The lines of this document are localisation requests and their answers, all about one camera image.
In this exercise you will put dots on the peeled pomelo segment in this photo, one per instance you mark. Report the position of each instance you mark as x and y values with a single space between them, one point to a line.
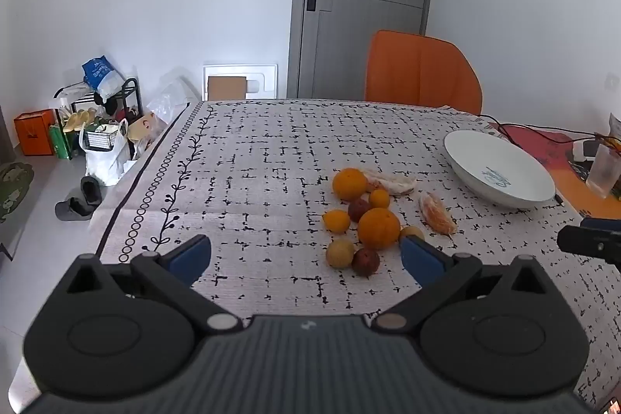
437 212

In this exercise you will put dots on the orange box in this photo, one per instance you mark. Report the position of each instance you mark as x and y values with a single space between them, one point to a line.
34 132

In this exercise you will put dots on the clear plastic bag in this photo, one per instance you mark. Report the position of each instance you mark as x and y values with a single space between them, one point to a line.
172 98

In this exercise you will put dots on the white black patterned tablecloth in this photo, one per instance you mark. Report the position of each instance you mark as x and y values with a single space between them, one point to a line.
271 152

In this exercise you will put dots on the white foam packaging board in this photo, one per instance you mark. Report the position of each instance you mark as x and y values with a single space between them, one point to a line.
262 77

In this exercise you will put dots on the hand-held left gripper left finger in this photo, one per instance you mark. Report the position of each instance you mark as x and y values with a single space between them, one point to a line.
191 256

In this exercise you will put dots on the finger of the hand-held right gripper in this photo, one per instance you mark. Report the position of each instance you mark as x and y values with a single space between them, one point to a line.
587 241
604 223

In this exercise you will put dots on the black slipper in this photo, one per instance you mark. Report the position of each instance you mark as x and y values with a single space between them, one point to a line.
73 208
91 190

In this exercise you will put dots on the white bowl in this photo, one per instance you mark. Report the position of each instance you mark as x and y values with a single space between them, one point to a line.
480 157

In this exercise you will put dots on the black shoe rack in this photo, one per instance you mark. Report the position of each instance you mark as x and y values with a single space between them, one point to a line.
131 91

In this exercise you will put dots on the tan round fruit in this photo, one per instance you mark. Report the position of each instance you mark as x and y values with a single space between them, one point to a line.
412 232
340 253

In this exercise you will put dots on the white black charger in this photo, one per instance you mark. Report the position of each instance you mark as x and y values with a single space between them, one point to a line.
582 149

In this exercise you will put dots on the green camouflage cloth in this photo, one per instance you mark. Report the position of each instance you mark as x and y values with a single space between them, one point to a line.
14 191

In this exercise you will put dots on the orange chair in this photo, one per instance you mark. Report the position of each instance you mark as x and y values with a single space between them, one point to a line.
417 69

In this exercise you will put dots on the blue white plastic bag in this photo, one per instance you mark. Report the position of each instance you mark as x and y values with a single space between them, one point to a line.
99 74

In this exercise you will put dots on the small orange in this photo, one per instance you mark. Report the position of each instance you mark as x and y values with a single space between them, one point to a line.
336 221
379 198

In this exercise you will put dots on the brown cardboard sheet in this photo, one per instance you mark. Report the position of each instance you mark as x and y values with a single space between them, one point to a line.
227 88

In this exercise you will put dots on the yellow slippers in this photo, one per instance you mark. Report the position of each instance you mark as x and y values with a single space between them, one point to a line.
77 120

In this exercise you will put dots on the white tote bag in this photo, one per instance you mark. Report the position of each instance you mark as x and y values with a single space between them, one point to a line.
104 164

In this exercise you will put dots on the tan paper bag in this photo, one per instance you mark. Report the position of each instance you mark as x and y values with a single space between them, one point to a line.
143 128

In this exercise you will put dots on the green paper bag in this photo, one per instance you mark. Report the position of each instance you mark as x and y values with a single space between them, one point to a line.
60 142

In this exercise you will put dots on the red orange printed cloth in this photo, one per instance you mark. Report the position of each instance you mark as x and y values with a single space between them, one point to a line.
543 142

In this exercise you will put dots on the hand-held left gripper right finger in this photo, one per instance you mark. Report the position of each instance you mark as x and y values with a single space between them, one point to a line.
422 261

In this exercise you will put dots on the peeled pomelo chunk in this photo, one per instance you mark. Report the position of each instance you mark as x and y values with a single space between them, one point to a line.
395 183

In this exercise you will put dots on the grey foil packet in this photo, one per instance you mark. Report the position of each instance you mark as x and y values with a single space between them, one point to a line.
615 128

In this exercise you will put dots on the large orange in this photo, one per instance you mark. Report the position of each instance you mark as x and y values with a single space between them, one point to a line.
350 183
379 227

